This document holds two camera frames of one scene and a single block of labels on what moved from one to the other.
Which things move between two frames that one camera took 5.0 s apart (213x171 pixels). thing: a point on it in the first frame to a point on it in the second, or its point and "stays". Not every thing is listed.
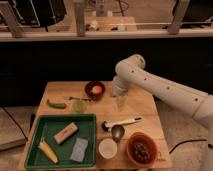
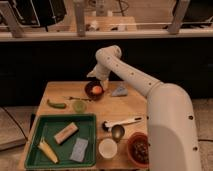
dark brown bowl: (94, 96) stays
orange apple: (97, 90) stays
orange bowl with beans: (141, 149) stays
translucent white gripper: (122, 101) to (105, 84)
